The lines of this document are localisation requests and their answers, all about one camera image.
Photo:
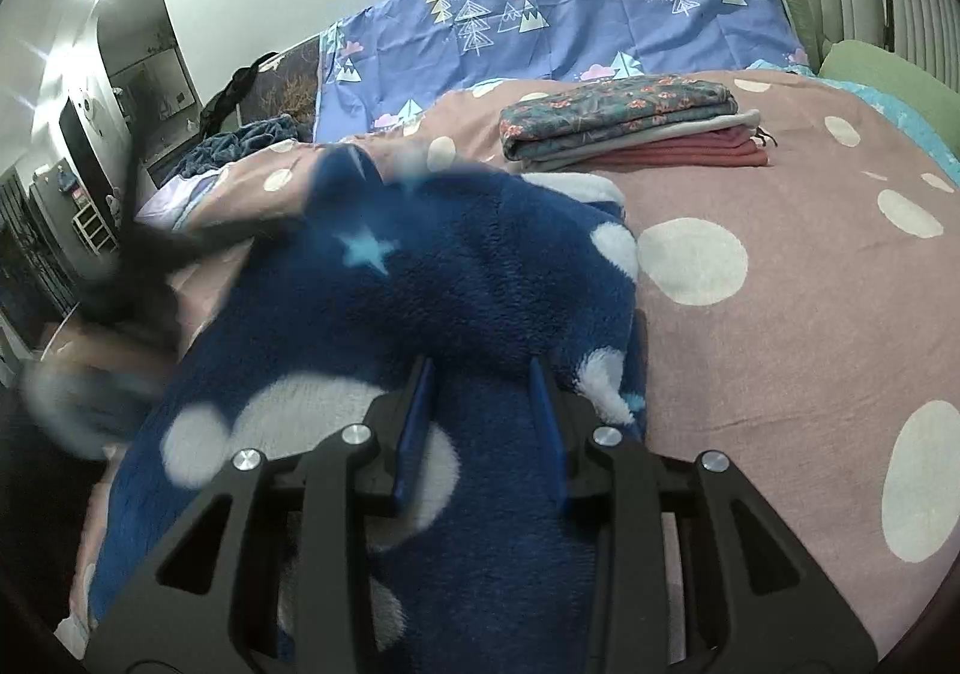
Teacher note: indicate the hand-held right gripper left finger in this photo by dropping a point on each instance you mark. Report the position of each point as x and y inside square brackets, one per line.
[412, 434]

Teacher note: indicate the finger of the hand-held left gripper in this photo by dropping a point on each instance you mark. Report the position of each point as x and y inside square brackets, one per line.
[132, 201]
[225, 233]

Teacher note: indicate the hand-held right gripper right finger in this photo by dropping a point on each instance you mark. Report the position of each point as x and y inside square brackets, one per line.
[546, 434]

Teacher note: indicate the blue fleece star-print garment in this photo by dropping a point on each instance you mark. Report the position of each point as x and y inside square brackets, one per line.
[465, 284]

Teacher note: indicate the person's left forearm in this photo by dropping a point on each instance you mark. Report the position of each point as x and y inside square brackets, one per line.
[82, 411]

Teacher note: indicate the stack of folded clothes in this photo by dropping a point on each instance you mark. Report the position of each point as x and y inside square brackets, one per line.
[615, 104]

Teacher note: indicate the lavender cloth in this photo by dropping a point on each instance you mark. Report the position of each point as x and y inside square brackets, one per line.
[180, 197]

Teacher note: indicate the white rack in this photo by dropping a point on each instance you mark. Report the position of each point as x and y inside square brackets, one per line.
[94, 231]

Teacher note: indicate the dark teal blanket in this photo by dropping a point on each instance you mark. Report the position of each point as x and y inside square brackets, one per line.
[240, 141]

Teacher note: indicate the black bag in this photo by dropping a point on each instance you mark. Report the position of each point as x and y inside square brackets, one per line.
[232, 92]

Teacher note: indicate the dark brown printed cloth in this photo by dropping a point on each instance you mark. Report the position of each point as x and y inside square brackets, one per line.
[289, 81]

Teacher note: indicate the pink polka dot blanket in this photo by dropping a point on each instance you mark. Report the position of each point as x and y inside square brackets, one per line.
[787, 359]

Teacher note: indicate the pink folded garment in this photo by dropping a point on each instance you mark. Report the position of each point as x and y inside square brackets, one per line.
[697, 153]

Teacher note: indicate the light grey folded garment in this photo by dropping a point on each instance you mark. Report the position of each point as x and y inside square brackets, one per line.
[724, 122]

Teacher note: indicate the purple tree print sheet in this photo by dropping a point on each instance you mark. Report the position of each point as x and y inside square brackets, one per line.
[570, 21]

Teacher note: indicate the light blue sheet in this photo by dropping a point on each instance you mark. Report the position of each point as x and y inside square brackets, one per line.
[915, 119]

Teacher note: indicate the arched wall mirror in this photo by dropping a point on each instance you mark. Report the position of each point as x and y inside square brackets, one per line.
[142, 29]

